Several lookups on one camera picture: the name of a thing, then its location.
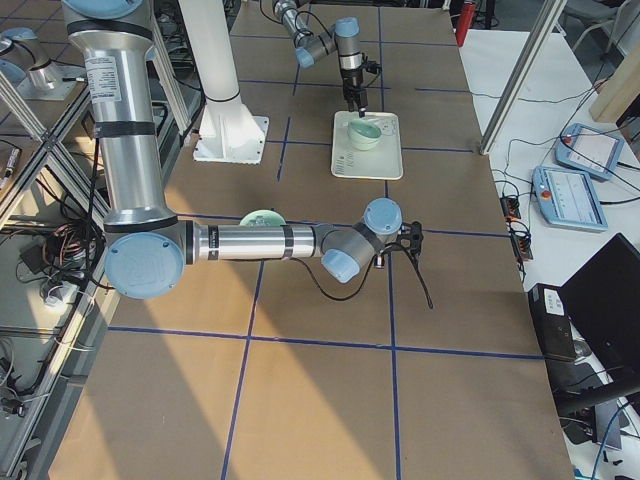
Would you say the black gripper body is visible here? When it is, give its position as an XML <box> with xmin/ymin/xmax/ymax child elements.
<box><xmin>372</xmin><ymin>244</ymin><xmax>400</xmax><ymax>269</ymax></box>
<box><xmin>339</xmin><ymin>52</ymin><xmax>381</xmax><ymax>106</ymax></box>

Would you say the red cylinder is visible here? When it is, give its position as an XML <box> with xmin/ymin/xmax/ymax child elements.
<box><xmin>455</xmin><ymin>0</ymin><xmax>476</xmax><ymax>48</ymax></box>

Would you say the green bowl on tray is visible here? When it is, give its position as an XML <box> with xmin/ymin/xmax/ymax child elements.
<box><xmin>350</xmin><ymin>139</ymin><xmax>380</xmax><ymax>151</ymax></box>

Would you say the far blue teach pendant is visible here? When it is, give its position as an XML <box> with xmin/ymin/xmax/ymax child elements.
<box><xmin>555</xmin><ymin>123</ymin><xmax>623</xmax><ymax>181</ymax></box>

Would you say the black computer box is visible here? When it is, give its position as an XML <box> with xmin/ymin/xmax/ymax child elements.
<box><xmin>528</xmin><ymin>283</ymin><xmax>577</xmax><ymax>362</ymax></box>

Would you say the black laptop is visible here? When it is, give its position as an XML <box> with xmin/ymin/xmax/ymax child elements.
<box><xmin>555</xmin><ymin>233</ymin><xmax>639</xmax><ymax>415</ymax></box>

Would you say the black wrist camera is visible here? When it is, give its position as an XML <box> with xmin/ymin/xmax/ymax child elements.
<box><xmin>397</xmin><ymin>221</ymin><xmax>424</xmax><ymax>259</ymax></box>

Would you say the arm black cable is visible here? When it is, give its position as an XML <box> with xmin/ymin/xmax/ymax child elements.
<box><xmin>304</xmin><ymin>239</ymin><xmax>435</xmax><ymax>310</ymax></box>

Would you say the blue teach pendant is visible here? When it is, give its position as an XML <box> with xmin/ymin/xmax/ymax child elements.
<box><xmin>532</xmin><ymin>166</ymin><xmax>608</xmax><ymax>232</ymax></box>
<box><xmin>555</xmin><ymin>123</ymin><xmax>623</xmax><ymax>181</ymax></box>

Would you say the green bowl with ice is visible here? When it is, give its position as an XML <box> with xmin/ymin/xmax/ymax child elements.
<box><xmin>239</xmin><ymin>209</ymin><xmax>286</xmax><ymax>227</ymax></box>

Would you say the pale green bear tray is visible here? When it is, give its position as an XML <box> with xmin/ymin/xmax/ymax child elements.
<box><xmin>331</xmin><ymin>111</ymin><xmax>403</xmax><ymax>180</ymax></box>

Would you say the white camera mast with base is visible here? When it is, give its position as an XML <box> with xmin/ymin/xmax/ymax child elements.
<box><xmin>179</xmin><ymin>0</ymin><xmax>269</xmax><ymax>164</ymax></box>

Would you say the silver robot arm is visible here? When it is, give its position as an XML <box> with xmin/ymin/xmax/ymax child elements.
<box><xmin>63</xmin><ymin>1</ymin><xmax>403</xmax><ymax>299</ymax></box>
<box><xmin>272</xmin><ymin>1</ymin><xmax>382</xmax><ymax>118</ymax></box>

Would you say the aluminium frame post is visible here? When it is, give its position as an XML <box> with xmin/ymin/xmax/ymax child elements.
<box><xmin>479</xmin><ymin>0</ymin><xmax>567</xmax><ymax>155</ymax></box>

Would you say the near blue teach pendant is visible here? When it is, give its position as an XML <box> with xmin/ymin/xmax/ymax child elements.
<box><xmin>532</xmin><ymin>166</ymin><xmax>608</xmax><ymax>232</ymax></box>

